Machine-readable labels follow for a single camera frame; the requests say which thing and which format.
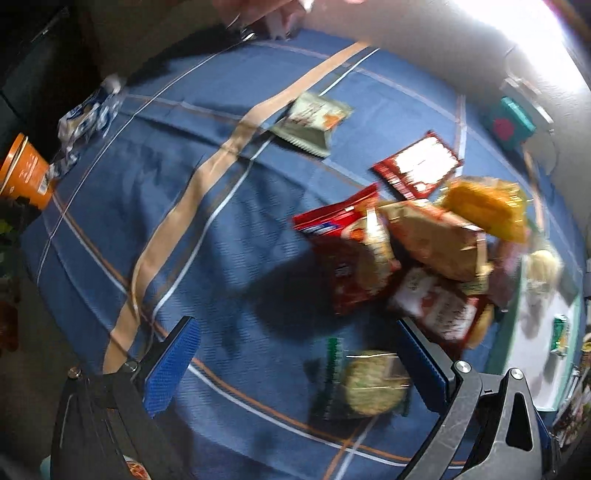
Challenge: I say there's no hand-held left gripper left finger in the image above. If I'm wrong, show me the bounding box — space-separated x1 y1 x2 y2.
50 316 202 480

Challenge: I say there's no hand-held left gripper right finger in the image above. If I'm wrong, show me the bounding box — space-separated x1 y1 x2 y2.
397 318 562 480

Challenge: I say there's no beige orange snack packet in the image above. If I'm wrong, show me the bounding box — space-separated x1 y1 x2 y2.
379 199 492 282

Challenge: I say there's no yellow snack packet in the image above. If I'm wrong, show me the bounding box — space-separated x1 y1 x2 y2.
438 178 529 243

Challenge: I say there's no green round cracker packet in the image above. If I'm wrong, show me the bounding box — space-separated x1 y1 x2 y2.
309 337 411 421

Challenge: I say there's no red white snack packet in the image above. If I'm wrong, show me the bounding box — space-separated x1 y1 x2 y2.
390 268 495 349

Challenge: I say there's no large red snack bag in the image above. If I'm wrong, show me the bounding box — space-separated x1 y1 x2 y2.
293 184 402 317

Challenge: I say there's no white tray with teal rim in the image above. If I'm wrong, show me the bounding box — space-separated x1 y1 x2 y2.
503 258 585 411

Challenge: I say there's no blue plaid blanket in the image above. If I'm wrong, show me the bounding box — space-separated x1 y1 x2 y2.
21 30 583 480

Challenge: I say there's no green can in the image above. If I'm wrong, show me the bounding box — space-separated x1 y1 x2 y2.
551 316 571 356

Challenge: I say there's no pale round snack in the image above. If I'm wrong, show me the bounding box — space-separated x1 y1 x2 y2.
526 249 561 291

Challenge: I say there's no red dotted snack packet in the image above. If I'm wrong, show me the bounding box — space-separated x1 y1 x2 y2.
372 130 464 200

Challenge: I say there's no orange paper cup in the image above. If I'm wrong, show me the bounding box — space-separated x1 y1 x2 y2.
0 133 56 208

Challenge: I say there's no teal box with pink print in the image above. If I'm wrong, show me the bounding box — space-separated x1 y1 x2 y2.
482 97 536 151

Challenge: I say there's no blue white plastic bag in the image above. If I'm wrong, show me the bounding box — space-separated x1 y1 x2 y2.
48 76 127 178

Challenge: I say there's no pale green snack packet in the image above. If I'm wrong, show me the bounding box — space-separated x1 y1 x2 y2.
270 92 354 158

